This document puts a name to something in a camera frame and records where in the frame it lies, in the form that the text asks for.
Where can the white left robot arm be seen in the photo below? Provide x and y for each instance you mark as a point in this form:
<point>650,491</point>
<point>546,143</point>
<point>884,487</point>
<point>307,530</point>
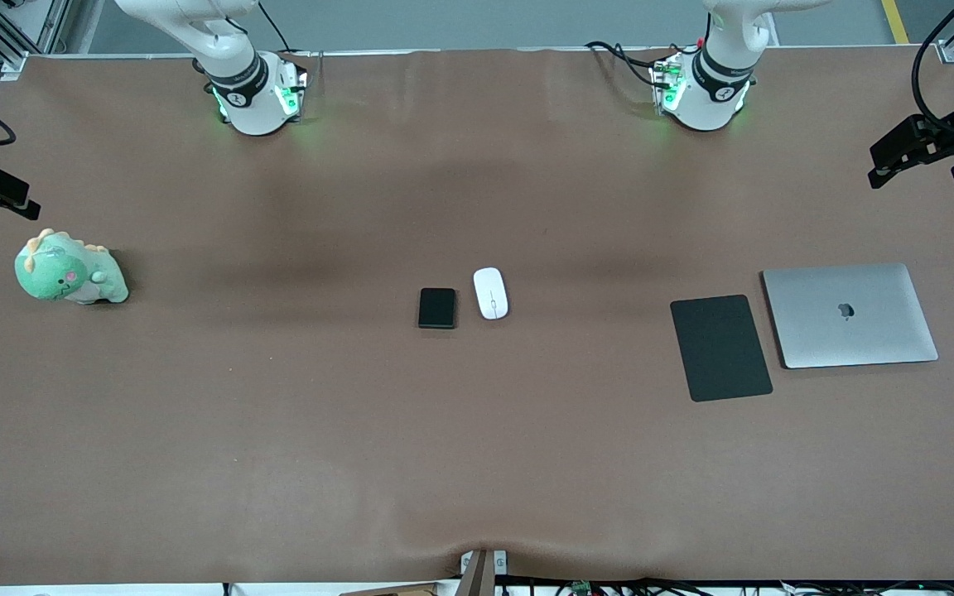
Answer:
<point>713,106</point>

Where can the brown table cover cloth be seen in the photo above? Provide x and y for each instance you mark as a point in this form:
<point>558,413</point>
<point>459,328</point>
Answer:
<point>278,430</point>

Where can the black mouse pad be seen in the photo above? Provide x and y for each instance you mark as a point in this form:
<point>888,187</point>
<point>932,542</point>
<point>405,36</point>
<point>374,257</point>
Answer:
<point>721,348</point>

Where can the black phone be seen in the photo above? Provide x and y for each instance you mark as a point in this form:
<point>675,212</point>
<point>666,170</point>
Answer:
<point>437,308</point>

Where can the white computer mouse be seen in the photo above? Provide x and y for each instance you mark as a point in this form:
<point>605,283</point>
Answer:
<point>490,292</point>

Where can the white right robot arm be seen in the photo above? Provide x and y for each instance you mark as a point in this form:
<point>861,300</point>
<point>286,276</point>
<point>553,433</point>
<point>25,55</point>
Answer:
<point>247,108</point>

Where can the green dinosaur plush toy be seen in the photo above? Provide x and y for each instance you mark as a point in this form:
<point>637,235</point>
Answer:
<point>67,271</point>

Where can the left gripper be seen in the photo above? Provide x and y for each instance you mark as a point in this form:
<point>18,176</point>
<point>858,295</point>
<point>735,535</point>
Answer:
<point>952,138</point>

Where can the silver closed laptop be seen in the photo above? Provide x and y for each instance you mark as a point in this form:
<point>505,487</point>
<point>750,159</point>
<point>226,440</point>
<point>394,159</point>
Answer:
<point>850,314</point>

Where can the front camera mount bracket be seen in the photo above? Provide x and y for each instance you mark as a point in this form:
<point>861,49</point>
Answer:
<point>481,573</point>

